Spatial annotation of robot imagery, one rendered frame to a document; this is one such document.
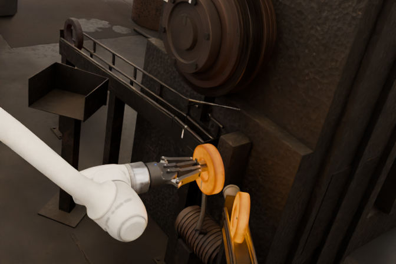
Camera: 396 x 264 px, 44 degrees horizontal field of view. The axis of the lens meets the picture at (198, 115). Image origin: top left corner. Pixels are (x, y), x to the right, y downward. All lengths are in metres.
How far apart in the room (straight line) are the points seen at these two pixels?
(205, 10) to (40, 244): 1.34
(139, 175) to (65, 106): 0.87
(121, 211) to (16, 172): 1.63
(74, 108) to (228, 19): 0.86
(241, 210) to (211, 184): 0.12
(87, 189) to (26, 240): 1.24
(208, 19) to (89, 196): 0.70
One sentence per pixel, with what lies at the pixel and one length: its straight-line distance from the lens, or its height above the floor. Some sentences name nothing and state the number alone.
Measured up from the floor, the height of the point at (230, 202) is 0.69.
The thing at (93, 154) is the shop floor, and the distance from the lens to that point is 2.90.
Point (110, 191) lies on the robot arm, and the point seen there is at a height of 0.93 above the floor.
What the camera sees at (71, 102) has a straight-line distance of 2.20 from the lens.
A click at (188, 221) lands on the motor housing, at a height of 0.52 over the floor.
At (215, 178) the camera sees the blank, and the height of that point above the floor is 0.85.
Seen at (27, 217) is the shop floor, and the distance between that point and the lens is 2.50.
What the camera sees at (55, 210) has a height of 0.01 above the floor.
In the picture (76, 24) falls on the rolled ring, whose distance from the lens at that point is 2.70.
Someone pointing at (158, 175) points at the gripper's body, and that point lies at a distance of 1.39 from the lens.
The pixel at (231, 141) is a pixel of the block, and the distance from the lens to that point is 1.71.
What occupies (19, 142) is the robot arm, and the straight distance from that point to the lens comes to 1.21.
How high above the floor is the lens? 1.71
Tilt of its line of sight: 30 degrees down
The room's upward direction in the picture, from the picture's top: 12 degrees clockwise
